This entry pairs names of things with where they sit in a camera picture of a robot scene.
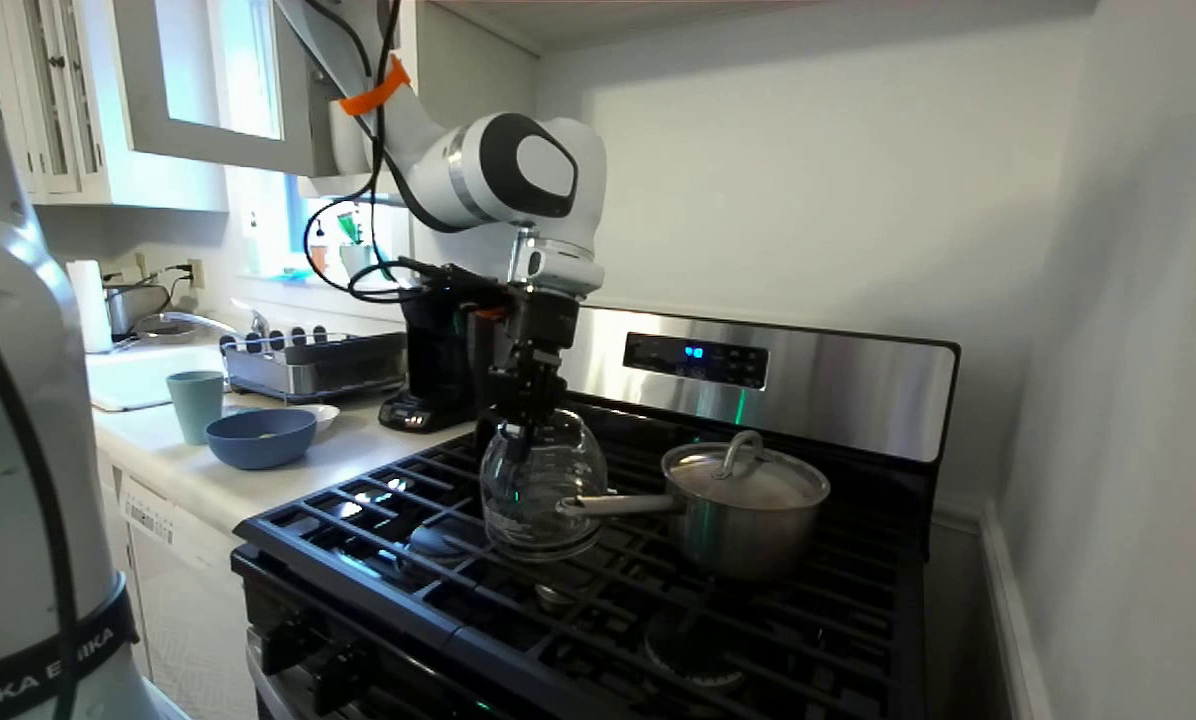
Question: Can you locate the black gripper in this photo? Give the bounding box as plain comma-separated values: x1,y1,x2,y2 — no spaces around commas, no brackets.
486,289,585,433

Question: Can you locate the clear glass kettle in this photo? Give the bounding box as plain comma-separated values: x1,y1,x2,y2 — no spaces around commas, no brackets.
475,402,615,562

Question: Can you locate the black coffee maker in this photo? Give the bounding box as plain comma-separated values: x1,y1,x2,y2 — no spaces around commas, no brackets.
377,272,508,436

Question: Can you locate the white bowl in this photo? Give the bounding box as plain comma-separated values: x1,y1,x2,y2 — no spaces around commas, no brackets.
274,396,347,440

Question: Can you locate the steel dish rack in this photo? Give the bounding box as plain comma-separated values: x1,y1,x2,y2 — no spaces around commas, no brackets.
218,319,409,407

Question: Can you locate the potted plant in white pot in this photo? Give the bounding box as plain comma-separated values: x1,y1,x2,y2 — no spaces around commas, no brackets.
333,209,388,289

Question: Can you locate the steel saucepan with lid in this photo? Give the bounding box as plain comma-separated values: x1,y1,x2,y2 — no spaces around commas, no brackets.
551,429,838,584

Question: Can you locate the blue bowl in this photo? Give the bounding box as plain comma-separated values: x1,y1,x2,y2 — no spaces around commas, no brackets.
206,405,320,475

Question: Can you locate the black gas stove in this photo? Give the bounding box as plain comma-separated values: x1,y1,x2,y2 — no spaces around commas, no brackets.
229,301,963,720

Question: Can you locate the white framed window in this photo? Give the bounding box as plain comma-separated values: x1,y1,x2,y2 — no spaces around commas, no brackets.
225,165,418,301

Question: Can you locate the teal cup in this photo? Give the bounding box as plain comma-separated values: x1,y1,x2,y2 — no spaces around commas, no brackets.
165,368,232,449

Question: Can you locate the white sink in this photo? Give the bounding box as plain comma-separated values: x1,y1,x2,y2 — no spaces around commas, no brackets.
89,335,229,417

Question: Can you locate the white base cabinet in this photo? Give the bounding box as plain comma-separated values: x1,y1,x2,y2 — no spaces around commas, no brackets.
95,453,260,720

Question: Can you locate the steel stock pot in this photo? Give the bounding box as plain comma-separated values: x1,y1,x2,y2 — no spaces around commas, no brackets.
99,272,175,340

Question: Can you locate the glass cabinet door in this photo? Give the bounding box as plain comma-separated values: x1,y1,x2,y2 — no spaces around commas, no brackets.
112,0,326,180

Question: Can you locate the paper towel roll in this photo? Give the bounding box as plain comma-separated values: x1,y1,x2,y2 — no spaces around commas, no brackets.
69,257,120,356

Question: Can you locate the white glazed corner cabinet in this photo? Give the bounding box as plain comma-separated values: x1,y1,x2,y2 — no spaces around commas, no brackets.
0,0,229,217

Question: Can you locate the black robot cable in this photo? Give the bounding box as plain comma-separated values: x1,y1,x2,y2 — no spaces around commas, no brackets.
302,0,441,304

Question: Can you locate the orange velcro strap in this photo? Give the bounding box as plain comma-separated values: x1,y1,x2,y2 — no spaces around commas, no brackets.
336,54,418,122

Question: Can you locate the white open wall cabinet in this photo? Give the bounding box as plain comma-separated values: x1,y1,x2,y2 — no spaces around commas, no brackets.
112,0,429,209

